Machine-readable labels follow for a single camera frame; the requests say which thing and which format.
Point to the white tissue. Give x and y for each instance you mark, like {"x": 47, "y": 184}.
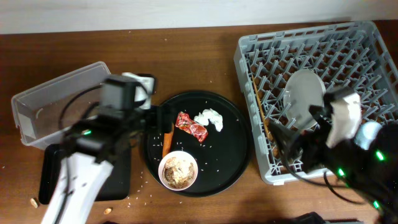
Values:
{"x": 210, "y": 116}

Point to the peanut on table front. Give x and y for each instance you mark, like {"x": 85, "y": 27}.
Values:
{"x": 107, "y": 211}

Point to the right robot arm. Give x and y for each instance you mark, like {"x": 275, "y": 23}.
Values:
{"x": 371, "y": 172}

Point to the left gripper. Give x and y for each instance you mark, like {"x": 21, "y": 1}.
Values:
{"x": 148, "y": 126}

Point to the peanut on table left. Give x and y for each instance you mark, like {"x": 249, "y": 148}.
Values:
{"x": 34, "y": 203}

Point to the black rectangular tray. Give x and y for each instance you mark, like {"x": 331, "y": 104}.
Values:
{"x": 116, "y": 186}

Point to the pale blue plate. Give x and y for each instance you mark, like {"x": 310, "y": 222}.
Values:
{"x": 303, "y": 89}

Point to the orange carrot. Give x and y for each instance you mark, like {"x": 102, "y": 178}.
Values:
{"x": 167, "y": 141}

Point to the wooden chopstick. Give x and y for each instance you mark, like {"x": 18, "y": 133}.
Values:
{"x": 264, "y": 120}

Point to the red snack wrapper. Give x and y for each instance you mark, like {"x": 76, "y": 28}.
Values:
{"x": 190, "y": 126}

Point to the pink bowl with food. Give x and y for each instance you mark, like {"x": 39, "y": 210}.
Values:
{"x": 178, "y": 170}

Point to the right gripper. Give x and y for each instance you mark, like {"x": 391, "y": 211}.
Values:
{"x": 311, "y": 138}

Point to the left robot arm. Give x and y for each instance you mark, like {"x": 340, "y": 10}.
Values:
{"x": 98, "y": 139}

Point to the light blue cup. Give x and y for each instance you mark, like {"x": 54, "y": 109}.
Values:
{"x": 366, "y": 134}

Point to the round black serving tray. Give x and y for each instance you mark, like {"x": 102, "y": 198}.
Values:
{"x": 224, "y": 155}

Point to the clear plastic bin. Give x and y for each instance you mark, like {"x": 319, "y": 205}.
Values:
{"x": 36, "y": 111}

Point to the peanut on table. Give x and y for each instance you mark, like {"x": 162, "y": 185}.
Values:
{"x": 107, "y": 211}
{"x": 34, "y": 203}

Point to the grey dishwasher rack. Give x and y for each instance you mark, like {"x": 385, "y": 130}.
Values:
{"x": 348, "y": 54}

